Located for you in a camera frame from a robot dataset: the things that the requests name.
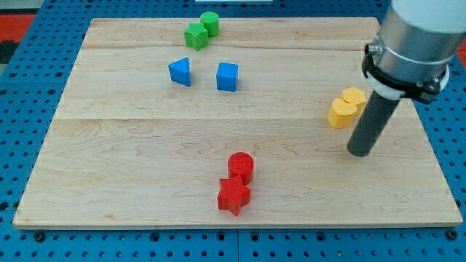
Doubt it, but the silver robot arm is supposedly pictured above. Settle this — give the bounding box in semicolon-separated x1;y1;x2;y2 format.
362;0;465;103

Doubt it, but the blue cube block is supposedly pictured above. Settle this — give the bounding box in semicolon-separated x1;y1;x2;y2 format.
216;63;239;92

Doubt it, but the blue triangle block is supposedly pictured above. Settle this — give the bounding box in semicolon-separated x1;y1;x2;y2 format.
168;57;191;87

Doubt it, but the red cylinder block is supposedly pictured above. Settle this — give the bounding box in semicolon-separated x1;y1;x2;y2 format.
227;152;254;185

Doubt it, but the red star block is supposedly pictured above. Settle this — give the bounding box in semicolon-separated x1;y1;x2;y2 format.
217;176;251;216

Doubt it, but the wooden board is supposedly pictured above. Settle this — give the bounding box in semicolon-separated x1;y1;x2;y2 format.
13;17;462;230

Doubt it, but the green star block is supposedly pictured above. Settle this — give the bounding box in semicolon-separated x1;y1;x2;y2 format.
184;23;209;51

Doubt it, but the yellow heart block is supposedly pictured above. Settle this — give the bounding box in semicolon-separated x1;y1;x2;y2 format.
327;98;358;129

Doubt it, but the green cylinder block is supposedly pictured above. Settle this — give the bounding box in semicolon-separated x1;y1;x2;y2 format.
200;11;220;38

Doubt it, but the yellow hexagon block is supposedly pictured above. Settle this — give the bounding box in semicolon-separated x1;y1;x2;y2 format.
342;87;367;116

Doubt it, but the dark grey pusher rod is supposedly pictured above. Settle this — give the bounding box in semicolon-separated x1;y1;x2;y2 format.
347;91;400;157

